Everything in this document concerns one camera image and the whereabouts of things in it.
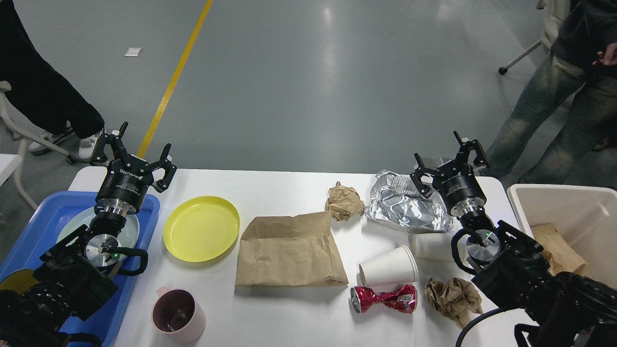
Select white paper cup front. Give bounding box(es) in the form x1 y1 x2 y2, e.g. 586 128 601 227
359 245 419 287

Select large crumpled brown paper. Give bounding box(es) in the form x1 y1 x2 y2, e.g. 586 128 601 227
424 278 484 329

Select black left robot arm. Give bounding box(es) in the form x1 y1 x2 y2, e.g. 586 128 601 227
1 122 177 347

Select white office chair right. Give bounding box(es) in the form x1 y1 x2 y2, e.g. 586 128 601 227
498 0 577 75

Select brown paper in bin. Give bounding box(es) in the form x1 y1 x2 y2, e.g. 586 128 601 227
531 223 588 275

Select small crumpled brown paper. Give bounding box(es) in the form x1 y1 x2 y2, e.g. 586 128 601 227
324 181 366 221

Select pale green plate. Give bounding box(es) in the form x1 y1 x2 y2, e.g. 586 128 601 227
56 209 139 267

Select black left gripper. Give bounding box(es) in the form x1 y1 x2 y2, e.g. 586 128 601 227
90 121 177 214

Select dark teal mug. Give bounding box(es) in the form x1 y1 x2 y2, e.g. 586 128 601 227
0 268 39 295

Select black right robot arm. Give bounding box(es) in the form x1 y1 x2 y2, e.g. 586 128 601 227
410 132 617 347

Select white paper cup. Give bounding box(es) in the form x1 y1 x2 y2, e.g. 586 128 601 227
411 232 455 262
359 245 419 287

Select white office chair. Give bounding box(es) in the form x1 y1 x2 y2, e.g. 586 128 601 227
0 81 78 211
498 0 577 75

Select crushed red soda can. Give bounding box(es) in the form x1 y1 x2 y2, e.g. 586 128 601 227
350 285 418 314

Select person in blue jeans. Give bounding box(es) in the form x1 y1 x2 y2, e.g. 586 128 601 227
481 0 617 184

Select beige plastic bin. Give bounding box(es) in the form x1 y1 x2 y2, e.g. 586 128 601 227
508 184 617 288

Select white paper cup behind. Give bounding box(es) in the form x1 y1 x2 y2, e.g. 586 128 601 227
411 232 455 262

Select crumpled aluminium foil tray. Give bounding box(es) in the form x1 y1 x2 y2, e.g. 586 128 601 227
364 169 454 234

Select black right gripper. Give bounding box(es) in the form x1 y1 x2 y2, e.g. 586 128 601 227
410 131 489 216

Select white office chair left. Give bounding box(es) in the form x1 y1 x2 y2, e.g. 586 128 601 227
0 81 78 211

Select small white side table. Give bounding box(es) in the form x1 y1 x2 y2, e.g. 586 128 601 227
0 153 23 186

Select pink mug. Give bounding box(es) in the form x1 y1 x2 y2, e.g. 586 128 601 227
151 286 206 344

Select yellow plate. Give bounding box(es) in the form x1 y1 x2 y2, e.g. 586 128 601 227
163 196 241 262

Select flat brown paper bag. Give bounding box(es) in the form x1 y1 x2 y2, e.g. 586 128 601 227
235 212 349 286

